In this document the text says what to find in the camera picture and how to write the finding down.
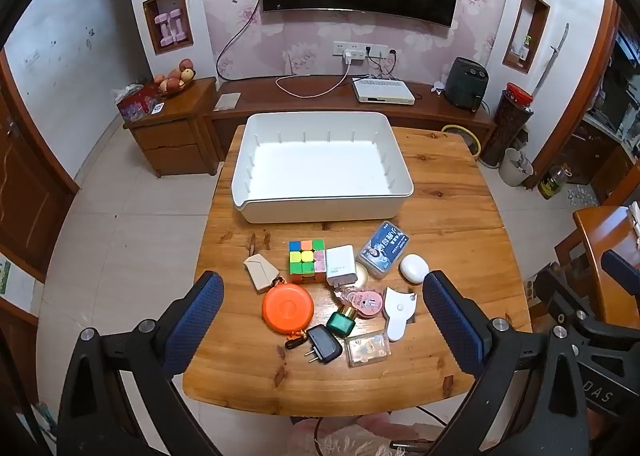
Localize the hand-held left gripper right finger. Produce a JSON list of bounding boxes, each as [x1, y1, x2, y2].
[[422, 270, 586, 456]]

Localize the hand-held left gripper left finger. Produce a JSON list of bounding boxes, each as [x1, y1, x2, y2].
[[57, 270, 225, 456]]

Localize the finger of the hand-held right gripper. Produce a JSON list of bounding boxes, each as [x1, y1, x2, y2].
[[600, 249, 640, 297], [536, 262, 608, 337]]

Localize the white bottle opener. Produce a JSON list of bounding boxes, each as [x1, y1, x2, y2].
[[382, 286, 418, 343]]

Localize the white oval case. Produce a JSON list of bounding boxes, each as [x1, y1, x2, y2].
[[399, 254, 431, 282]]

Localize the beige key case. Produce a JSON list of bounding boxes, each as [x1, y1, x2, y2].
[[243, 253, 280, 293]]

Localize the orange round tape measure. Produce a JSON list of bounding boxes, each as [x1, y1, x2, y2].
[[261, 276, 315, 351]]

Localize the pink round keychain gadget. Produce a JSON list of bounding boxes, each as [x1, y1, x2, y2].
[[332, 286, 385, 321]]

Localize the small clear plastic box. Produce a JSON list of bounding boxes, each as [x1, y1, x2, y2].
[[344, 331, 392, 368]]

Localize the clear box with blue label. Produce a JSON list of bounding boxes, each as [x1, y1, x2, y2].
[[356, 220, 412, 280]]

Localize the green bottle with gold cap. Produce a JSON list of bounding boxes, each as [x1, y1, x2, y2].
[[326, 303, 358, 338]]

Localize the colourful puzzle cube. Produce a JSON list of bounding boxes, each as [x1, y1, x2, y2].
[[287, 239, 327, 283]]

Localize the black plug adapter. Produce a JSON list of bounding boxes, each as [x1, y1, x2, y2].
[[305, 325, 343, 365]]

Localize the white charger adapter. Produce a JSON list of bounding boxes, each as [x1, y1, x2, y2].
[[326, 245, 357, 287]]

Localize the white plastic bin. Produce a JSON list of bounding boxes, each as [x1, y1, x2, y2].
[[231, 112, 416, 224]]

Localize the orange wooden chair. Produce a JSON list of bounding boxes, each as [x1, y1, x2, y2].
[[554, 206, 640, 329]]

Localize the cluster of small clear bottles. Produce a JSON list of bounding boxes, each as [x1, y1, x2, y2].
[[565, 185, 598, 203]]

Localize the yellow oil bottle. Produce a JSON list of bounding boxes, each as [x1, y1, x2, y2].
[[537, 163, 573, 200]]

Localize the white bucket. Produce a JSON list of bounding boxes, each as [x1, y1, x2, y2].
[[499, 147, 535, 188]]

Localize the pink fuzzy clothing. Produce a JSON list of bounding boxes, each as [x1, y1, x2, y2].
[[290, 411, 436, 456]]

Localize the dark display cabinet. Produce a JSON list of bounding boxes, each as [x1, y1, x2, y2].
[[570, 11, 640, 202]]

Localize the wooden side cabinet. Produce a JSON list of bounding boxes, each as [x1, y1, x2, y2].
[[123, 77, 223, 178]]

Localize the tall jar with red lid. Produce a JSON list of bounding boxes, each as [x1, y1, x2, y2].
[[480, 82, 535, 169]]

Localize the yellow rimmed basin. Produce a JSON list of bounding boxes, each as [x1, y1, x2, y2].
[[441, 123, 482, 157]]

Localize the white green plastic bag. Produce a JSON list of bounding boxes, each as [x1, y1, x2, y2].
[[15, 401, 58, 456]]

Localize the wooden door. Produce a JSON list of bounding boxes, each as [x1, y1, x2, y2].
[[0, 49, 81, 282]]

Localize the sheathed sword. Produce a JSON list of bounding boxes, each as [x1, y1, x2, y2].
[[532, 22, 571, 97]]

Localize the red tissue box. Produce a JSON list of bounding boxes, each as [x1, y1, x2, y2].
[[115, 84, 160, 123]]

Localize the long wooden television cabinet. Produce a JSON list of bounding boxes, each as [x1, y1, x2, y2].
[[207, 76, 497, 162]]

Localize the black air fryer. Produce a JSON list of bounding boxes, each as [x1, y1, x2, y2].
[[445, 57, 490, 112]]

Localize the fruit bowl with apples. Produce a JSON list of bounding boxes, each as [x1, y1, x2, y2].
[[152, 59, 197, 96]]

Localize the white set-top box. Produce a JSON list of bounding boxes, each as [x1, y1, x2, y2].
[[351, 77, 417, 106]]

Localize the white charging cable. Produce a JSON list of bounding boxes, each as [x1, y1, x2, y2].
[[275, 61, 351, 100]]

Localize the black power cables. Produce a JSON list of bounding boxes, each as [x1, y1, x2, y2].
[[364, 47, 401, 80]]

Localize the black television cable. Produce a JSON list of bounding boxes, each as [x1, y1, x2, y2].
[[216, 0, 264, 84]]

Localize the white wall outlet strip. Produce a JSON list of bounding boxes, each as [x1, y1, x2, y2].
[[332, 41, 388, 57]]

